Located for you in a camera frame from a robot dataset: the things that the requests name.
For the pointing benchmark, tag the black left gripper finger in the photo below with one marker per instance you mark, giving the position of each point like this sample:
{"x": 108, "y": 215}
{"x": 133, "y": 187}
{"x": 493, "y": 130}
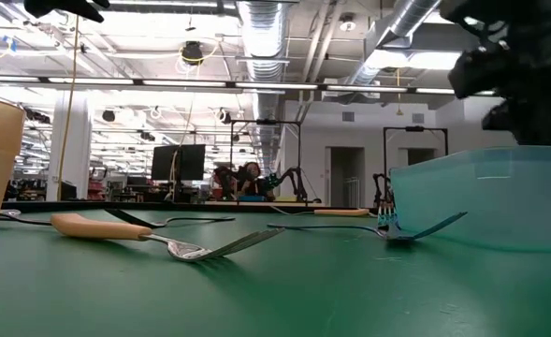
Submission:
{"x": 69, "y": 9}

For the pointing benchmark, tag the red black background robot arm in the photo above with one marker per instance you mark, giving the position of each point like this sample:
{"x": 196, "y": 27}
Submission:
{"x": 223, "y": 180}

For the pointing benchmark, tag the black background robot arm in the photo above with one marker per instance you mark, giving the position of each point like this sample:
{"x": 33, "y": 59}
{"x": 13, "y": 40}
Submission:
{"x": 379, "y": 187}

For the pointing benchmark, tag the teal plastic bin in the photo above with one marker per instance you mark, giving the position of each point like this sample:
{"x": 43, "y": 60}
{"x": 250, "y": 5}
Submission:
{"x": 490, "y": 201}

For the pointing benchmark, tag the ceiling light strip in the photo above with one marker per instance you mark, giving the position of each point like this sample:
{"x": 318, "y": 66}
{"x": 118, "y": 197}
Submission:
{"x": 186, "y": 83}

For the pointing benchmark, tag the white column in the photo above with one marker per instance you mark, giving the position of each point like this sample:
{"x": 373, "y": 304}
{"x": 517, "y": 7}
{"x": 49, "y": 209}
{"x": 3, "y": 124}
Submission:
{"x": 81, "y": 150}

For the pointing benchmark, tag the iridescent blue fork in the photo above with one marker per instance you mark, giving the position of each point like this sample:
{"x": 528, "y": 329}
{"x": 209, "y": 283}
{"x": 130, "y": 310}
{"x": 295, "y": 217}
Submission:
{"x": 439, "y": 225}
{"x": 387, "y": 217}

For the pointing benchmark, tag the black background monitor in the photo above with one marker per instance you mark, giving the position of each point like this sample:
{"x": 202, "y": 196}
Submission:
{"x": 177, "y": 163}

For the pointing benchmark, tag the person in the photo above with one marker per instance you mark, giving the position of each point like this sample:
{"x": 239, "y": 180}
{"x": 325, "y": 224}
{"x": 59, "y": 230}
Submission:
{"x": 252, "y": 180}

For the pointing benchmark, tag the blue background object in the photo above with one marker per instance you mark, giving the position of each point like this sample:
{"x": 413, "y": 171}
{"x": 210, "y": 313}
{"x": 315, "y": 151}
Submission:
{"x": 251, "y": 199}

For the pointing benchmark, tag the green table mat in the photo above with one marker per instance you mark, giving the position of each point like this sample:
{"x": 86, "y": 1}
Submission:
{"x": 275, "y": 290}

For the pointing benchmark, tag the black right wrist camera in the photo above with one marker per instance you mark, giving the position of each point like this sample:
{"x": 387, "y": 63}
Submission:
{"x": 476, "y": 72}

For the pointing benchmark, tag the black stand frame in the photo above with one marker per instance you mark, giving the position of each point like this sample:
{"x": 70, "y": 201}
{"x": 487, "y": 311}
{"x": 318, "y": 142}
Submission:
{"x": 415, "y": 128}
{"x": 265, "y": 122}

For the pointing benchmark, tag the silver ventilation duct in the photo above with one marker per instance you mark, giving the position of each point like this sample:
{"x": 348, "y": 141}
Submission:
{"x": 263, "y": 37}
{"x": 410, "y": 14}

